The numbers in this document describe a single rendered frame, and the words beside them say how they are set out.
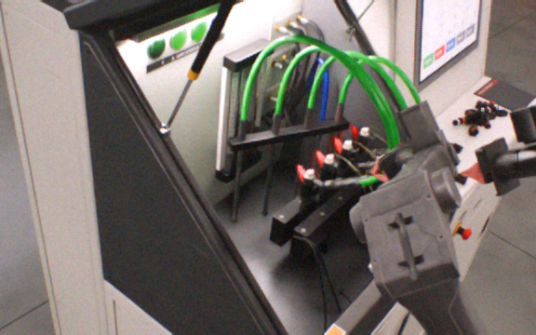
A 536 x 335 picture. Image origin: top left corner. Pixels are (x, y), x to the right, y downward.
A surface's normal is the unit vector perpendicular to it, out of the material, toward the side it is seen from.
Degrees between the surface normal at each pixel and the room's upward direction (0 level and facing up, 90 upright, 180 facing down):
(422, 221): 39
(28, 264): 0
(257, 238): 0
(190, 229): 90
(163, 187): 90
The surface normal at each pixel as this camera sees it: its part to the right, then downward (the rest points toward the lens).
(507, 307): 0.11, -0.78
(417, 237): -0.52, -0.54
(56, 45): -0.62, 0.43
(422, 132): -0.34, 0.12
